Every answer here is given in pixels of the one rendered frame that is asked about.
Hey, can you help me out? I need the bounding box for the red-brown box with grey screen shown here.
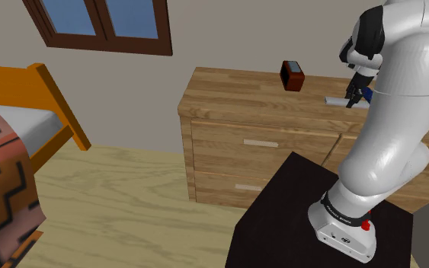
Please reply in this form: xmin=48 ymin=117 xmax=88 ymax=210
xmin=279 ymin=59 xmax=306 ymax=93

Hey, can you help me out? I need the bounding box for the orange wooden bed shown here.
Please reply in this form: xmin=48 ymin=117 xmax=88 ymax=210
xmin=0 ymin=62 xmax=92 ymax=268

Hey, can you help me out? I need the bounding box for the wooden chest of drawers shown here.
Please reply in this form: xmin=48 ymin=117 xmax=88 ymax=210
xmin=178 ymin=66 xmax=429 ymax=214

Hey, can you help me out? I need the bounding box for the grey flat bar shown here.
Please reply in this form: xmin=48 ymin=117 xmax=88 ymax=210
xmin=324 ymin=96 xmax=371 ymax=110

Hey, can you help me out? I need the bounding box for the black robot stand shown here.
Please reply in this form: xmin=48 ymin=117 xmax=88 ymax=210
xmin=224 ymin=151 xmax=415 ymax=268

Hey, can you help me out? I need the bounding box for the brown framed window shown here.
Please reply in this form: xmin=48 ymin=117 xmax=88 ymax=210
xmin=22 ymin=0 xmax=174 ymax=57

